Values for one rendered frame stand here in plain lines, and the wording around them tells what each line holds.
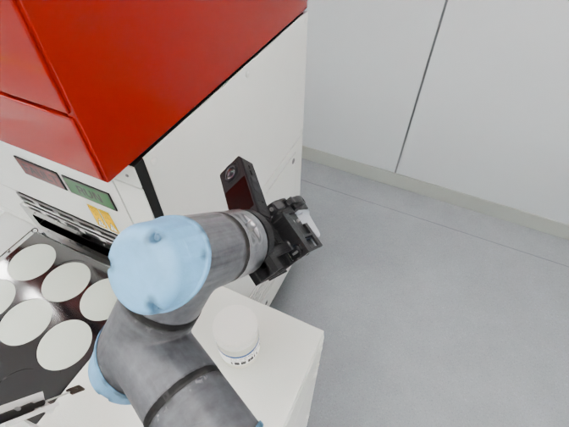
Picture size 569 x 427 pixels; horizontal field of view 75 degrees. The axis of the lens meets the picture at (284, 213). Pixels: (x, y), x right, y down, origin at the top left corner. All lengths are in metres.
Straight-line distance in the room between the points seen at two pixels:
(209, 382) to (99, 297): 0.58
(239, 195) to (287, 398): 0.35
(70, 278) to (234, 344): 0.48
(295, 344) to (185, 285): 0.42
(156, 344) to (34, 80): 0.35
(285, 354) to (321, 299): 1.16
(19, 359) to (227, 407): 0.61
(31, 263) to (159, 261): 0.75
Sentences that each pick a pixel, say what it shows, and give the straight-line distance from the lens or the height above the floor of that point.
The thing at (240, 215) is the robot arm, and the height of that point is 1.31.
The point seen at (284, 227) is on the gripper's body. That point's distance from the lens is 0.47.
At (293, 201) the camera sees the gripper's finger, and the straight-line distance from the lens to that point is 0.50.
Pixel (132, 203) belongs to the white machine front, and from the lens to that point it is 0.72.
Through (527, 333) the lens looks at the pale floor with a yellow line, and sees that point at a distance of 2.06.
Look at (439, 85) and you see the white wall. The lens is 2.00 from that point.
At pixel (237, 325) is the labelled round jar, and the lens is 0.61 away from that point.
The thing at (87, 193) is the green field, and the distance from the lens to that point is 0.81.
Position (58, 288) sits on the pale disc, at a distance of 0.95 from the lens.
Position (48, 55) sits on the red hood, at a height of 1.42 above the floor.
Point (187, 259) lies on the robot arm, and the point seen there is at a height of 1.37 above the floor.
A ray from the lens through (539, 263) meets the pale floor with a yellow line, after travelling 2.34.
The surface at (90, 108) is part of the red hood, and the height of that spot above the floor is 1.34.
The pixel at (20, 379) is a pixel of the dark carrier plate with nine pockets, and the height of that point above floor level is 0.90.
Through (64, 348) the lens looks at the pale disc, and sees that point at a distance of 0.87.
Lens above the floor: 1.61
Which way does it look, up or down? 49 degrees down
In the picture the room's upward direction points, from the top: straight up
